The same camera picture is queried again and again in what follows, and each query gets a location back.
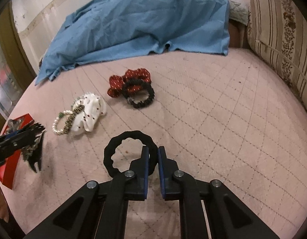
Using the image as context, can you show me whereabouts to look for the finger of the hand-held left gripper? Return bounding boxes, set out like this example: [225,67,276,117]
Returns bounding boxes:
[0,127,44,170]

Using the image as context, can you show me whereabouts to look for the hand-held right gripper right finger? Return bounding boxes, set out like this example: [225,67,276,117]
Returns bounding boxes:
[157,146,281,239]

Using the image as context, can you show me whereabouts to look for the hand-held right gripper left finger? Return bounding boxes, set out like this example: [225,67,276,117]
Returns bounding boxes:
[23,146,150,239]

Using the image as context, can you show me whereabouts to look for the red tray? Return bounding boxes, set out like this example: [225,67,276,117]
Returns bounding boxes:
[0,113,35,190]

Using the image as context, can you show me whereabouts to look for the black wavy hair tie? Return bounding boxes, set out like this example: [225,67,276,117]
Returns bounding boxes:
[103,130,159,180]

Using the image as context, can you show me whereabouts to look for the black dotted scrunchie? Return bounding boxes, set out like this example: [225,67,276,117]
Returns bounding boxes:
[122,78,155,109]

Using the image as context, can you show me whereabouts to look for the white dotted scrunchie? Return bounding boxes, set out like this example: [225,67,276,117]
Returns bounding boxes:
[72,92,107,135]

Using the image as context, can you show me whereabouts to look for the red dotted scrunchie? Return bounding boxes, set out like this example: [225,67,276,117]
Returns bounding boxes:
[109,68,152,97]

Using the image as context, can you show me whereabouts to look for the person's left hand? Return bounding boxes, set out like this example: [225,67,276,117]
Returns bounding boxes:
[0,177,9,223]

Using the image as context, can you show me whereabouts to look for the wooden door with glass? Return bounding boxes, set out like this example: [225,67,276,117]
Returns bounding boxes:
[0,2,37,130]

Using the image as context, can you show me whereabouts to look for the blue cloth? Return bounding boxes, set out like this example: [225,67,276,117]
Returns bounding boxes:
[35,0,231,86]

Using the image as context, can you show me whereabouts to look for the striped floral pillow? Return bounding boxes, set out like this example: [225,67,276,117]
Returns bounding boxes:
[246,0,307,123]

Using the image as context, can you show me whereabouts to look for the white patterned pillow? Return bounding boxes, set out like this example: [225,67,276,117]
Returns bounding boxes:
[219,0,250,26]

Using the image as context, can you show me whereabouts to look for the pearl bracelet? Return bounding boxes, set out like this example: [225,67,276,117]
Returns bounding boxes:
[52,110,75,136]

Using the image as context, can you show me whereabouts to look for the leopard patterned hair tie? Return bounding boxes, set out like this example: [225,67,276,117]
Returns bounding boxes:
[63,103,85,133]

